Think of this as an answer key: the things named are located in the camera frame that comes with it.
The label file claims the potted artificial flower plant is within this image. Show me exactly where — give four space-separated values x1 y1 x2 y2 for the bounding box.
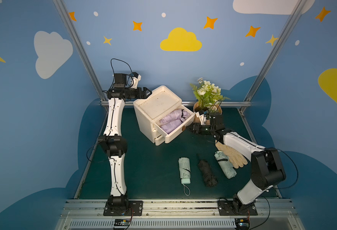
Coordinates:
190 78 229 113

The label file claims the aluminium frame back rail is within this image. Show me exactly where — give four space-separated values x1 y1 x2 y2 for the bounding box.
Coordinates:
100 101 252 107

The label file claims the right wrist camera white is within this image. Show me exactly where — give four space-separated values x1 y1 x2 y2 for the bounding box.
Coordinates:
194 112 207 125

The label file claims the right circuit board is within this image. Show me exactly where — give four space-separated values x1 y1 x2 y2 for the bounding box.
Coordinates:
235 218 250 230

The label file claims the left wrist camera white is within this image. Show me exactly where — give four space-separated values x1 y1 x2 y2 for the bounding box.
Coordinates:
130 72 142 89

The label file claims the left circuit board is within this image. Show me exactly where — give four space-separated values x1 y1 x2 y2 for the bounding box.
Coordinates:
113 219 130 228

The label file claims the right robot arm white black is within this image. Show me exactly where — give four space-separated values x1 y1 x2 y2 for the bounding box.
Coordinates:
189 112 286 216

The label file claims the beige work glove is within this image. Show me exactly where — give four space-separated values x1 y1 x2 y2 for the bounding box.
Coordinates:
215 142 248 169

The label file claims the mint green umbrella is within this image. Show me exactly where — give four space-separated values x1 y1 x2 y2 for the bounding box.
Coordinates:
178 157 191 196
214 151 237 179

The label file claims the lilac umbrella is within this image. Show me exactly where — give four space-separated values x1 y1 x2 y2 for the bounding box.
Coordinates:
159 109 191 125
161 118 185 134

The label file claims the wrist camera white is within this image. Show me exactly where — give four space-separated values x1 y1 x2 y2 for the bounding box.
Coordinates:
130 72 142 89
194 112 207 125

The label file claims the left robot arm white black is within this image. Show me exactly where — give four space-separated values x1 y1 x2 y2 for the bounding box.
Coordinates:
97 87 152 216

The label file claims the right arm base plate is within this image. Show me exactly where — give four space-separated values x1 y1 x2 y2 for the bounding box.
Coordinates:
217 199 258 216

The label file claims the circuit board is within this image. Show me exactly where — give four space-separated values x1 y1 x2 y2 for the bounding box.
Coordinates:
113 219 130 228
235 218 250 230

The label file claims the white drawer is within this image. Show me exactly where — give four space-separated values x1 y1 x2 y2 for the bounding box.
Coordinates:
154 105 195 145

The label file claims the black folded umbrella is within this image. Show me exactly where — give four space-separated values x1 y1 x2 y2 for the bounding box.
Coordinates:
196 154 218 187

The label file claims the white drawer cabinet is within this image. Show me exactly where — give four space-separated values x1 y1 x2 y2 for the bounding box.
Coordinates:
133 85 195 146

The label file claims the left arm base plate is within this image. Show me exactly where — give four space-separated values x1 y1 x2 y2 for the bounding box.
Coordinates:
103 200 143 216

